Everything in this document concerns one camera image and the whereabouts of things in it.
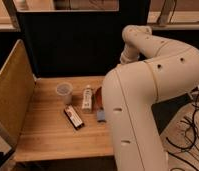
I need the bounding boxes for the dark rectangular snack package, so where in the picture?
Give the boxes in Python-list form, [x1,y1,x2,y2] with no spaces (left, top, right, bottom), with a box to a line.
[64,105,84,130]

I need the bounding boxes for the small white bottle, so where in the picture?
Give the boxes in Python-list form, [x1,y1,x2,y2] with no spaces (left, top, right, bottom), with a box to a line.
[82,85,93,113]

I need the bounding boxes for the left wooden side panel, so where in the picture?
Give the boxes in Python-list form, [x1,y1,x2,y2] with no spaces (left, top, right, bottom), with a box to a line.
[0,40,35,147]

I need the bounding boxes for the black back panel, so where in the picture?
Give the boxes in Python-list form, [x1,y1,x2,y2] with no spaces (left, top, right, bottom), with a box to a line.
[17,0,151,77]

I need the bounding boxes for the small blue block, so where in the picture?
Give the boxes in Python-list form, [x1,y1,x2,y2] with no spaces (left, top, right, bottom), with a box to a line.
[96,109,106,122]

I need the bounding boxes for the clear plastic cup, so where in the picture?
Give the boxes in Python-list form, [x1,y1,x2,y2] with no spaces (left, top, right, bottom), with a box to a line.
[56,82,73,105]

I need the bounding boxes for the black floor cables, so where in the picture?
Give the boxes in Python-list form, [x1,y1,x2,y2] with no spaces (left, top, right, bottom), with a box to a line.
[166,84,199,171]

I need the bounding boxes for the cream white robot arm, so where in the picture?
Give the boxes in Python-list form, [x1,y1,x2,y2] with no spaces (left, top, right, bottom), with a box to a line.
[102,25,199,171]

